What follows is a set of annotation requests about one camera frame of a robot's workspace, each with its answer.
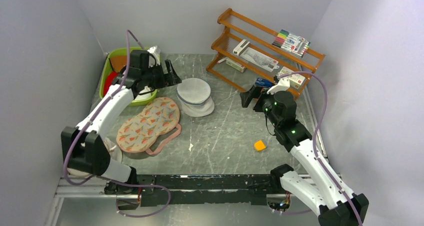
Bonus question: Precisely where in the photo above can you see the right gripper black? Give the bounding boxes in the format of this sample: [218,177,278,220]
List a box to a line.
[240,84,281,127]

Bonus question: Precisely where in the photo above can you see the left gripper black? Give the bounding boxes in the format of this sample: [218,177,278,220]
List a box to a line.
[142,59,182,91]

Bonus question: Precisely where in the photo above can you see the white mesh laundry bag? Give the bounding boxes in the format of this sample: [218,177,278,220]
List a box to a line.
[176,78,215,117]

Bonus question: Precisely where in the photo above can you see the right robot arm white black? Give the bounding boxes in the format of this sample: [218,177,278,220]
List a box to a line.
[239,86,369,225]

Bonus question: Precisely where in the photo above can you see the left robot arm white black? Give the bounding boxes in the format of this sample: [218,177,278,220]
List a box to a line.
[61,56,181,194]

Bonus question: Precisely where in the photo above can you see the white folded garment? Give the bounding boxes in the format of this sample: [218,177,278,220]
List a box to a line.
[134,89,157,102]

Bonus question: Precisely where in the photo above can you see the green plastic basket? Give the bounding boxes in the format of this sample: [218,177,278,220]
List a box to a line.
[98,48,158,107]

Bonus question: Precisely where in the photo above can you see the grey printed flat packet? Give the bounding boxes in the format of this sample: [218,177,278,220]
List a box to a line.
[239,47,280,72]

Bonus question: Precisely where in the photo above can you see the small green white box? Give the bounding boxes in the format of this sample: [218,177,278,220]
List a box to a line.
[225,58,246,73]

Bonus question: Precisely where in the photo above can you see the floral fabric pad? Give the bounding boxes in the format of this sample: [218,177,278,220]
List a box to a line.
[116,97,182,156]

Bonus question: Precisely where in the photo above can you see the white pink marker pen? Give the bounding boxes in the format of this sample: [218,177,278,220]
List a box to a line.
[217,57,228,64]

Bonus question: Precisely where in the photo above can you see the wooden two-tier shelf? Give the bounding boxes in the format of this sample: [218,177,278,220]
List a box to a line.
[206,8,326,92]

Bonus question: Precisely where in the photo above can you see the white red box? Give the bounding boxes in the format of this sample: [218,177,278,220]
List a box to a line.
[278,67,306,91]

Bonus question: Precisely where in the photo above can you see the white black stapler box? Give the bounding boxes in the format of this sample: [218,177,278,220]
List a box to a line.
[232,39,251,56]

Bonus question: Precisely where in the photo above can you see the small orange block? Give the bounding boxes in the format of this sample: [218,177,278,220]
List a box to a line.
[254,140,267,152]

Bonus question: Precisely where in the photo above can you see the orange brown cloth item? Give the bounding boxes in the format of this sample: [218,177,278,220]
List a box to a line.
[108,55,127,73]

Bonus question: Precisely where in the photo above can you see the red cloth item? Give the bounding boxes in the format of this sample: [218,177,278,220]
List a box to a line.
[102,71,118,96]

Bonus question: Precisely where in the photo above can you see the coloured marker pen pack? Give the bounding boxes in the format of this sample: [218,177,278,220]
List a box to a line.
[272,30,311,57]

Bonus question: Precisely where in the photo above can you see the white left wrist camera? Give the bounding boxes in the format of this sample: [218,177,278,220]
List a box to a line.
[147,46,161,68]

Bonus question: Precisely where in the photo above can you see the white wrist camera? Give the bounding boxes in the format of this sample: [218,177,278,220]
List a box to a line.
[147,46,161,68]
[266,77,291,95]

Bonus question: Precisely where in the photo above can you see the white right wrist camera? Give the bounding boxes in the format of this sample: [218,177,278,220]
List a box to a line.
[266,77,291,95]

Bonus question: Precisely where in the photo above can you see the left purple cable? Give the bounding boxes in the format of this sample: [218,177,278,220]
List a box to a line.
[62,29,172,218]

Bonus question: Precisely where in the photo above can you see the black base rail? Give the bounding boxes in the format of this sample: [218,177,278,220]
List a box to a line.
[104,173,302,208]

